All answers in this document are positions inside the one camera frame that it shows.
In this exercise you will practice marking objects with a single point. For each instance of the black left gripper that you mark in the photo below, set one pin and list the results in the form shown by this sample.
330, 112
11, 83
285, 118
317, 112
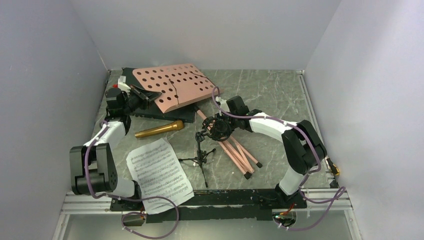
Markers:
148, 96

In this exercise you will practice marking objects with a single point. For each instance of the pink perforated music stand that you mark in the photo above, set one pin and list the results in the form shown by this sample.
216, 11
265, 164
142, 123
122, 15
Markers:
182, 85

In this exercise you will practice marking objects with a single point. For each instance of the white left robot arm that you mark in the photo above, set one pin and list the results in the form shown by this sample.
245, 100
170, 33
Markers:
92, 167

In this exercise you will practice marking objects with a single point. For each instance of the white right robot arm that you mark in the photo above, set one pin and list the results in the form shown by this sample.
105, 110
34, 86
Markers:
302, 145

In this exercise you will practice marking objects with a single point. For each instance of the black flat equipment box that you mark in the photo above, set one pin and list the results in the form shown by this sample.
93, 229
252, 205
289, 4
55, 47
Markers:
185, 114

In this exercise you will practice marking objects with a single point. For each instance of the gold microphone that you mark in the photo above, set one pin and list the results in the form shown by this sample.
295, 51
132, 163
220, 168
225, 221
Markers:
170, 127

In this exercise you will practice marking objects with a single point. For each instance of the printed sheet music page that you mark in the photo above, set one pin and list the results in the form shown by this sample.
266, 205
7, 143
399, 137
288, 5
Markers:
161, 178

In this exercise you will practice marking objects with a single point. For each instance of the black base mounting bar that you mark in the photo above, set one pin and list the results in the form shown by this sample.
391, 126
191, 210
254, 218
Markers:
257, 204

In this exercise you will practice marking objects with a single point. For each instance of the yellow black tool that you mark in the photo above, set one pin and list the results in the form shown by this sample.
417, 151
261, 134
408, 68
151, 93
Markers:
334, 169

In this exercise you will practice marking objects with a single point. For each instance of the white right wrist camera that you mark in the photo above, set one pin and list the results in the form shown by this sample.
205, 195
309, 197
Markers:
222, 103

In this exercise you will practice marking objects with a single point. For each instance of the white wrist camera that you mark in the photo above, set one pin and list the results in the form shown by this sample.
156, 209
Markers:
222, 103
122, 84

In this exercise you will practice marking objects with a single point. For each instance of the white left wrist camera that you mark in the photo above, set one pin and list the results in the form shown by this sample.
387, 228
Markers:
122, 84

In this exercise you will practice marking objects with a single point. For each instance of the aluminium rail right edge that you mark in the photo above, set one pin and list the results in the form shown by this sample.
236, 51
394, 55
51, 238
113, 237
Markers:
348, 213

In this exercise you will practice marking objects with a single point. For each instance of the aluminium front rail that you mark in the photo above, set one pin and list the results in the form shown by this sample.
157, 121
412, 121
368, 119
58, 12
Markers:
80, 204

